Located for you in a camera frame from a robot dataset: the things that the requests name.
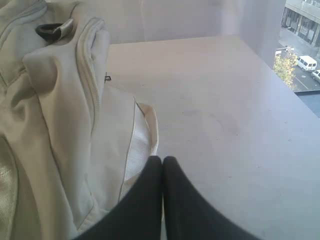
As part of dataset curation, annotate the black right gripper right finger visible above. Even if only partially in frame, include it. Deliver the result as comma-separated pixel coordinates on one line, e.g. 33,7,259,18
163,156,257,240

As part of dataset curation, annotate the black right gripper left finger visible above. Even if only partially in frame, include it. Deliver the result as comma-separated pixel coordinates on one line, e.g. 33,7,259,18
76,156,163,240

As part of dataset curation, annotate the beige duffel bag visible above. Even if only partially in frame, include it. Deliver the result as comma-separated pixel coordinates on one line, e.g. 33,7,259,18
0,0,159,240

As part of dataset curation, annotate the yellow-leaved street tree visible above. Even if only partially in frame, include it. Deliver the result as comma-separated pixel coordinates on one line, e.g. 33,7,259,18
273,45,298,91

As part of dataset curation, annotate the white car outside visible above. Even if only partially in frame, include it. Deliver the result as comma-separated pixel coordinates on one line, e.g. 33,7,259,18
311,70,320,83

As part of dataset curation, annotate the white van outside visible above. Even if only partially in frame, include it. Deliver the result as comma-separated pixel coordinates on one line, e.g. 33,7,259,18
297,55,317,72

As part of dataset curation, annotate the grey building outside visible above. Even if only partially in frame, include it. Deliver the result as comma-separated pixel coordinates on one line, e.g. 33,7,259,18
281,0,320,47

